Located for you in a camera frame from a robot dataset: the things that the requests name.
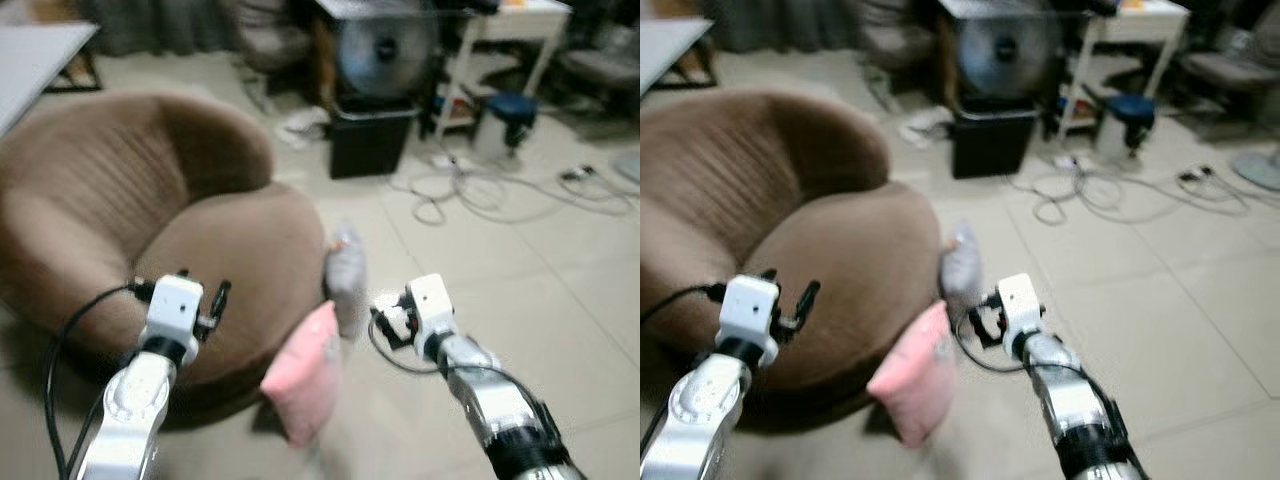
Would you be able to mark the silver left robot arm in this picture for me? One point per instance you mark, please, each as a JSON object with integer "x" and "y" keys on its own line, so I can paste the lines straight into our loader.
{"x": 705, "y": 410}
{"x": 130, "y": 410}

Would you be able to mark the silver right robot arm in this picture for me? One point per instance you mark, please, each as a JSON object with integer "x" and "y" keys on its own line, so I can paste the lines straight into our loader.
{"x": 500, "y": 410}
{"x": 1075, "y": 410}

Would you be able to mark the grey pillow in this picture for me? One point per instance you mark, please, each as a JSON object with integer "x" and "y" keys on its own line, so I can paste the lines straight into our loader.
{"x": 961, "y": 270}
{"x": 347, "y": 280}

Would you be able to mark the brown round sofa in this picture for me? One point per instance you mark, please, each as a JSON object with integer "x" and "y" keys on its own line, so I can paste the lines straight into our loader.
{"x": 210, "y": 250}
{"x": 830, "y": 250}

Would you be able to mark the pink pillow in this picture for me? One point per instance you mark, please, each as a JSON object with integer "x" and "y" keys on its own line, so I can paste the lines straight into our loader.
{"x": 915, "y": 385}
{"x": 303, "y": 375}

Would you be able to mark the black box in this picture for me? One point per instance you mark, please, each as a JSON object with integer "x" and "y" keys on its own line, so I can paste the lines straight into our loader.
{"x": 370, "y": 140}
{"x": 993, "y": 142}

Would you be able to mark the white crumpled cloth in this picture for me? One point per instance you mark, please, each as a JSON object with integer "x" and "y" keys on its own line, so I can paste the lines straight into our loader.
{"x": 303, "y": 127}
{"x": 925, "y": 127}

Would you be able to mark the white round fan base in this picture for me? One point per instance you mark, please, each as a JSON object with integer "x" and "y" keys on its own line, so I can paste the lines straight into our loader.
{"x": 628, "y": 167}
{"x": 1258, "y": 170}

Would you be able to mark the black power adapter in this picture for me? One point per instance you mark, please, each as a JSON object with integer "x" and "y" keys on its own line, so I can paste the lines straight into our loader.
{"x": 1196, "y": 174}
{"x": 578, "y": 173}

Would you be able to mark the round grey fan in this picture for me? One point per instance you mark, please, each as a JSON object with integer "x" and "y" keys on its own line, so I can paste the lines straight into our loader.
{"x": 1008, "y": 55}
{"x": 385, "y": 55}

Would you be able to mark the grey curtain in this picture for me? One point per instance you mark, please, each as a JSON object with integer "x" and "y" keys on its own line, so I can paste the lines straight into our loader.
{"x": 150, "y": 25}
{"x": 780, "y": 25}

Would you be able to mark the white flat table top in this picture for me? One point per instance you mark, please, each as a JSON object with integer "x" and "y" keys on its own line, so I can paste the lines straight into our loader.
{"x": 665, "y": 45}
{"x": 30, "y": 65}

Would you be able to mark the white small table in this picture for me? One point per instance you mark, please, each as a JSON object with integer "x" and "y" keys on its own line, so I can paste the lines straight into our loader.
{"x": 1140, "y": 25}
{"x": 520, "y": 25}

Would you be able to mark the grey cushioned chair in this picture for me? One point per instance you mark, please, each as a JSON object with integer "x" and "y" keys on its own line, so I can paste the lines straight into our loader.
{"x": 1235, "y": 68}
{"x": 605, "y": 65}

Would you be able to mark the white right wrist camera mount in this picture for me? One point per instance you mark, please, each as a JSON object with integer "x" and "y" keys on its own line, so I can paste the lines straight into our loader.
{"x": 1020, "y": 300}
{"x": 431, "y": 303}

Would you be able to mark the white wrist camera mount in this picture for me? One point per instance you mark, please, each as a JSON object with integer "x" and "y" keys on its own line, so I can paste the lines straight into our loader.
{"x": 1020, "y": 300}
{"x": 748, "y": 305}
{"x": 172, "y": 305}
{"x": 431, "y": 303}

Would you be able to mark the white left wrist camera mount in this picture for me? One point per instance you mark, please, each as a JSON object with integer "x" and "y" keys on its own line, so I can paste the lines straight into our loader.
{"x": 748, "y": 305}
{"x": 172, "y": 305}

